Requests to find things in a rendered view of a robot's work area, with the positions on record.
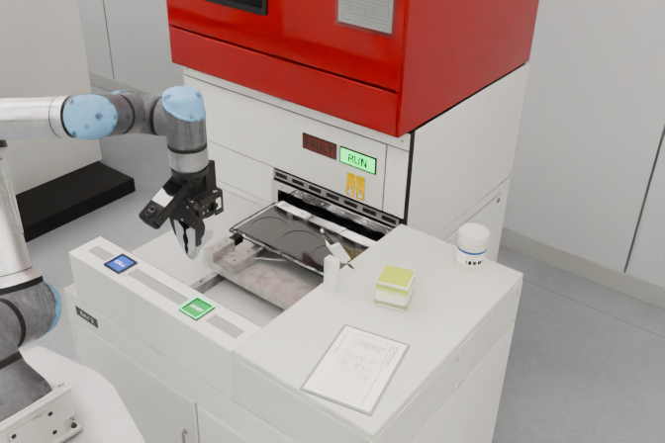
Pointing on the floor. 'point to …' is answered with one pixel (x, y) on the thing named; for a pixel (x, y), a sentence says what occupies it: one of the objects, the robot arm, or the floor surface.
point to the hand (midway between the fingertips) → (188, 255)
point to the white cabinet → (144, 374)
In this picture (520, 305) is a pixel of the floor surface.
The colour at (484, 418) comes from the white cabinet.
